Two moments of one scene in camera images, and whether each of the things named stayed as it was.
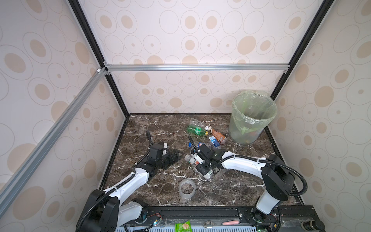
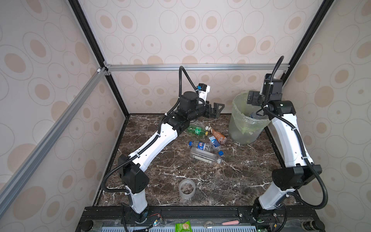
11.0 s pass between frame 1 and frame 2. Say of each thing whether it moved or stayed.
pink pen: stayed
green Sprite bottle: stayed
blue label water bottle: stayed
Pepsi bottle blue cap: stayed
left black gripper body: moved
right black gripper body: moved
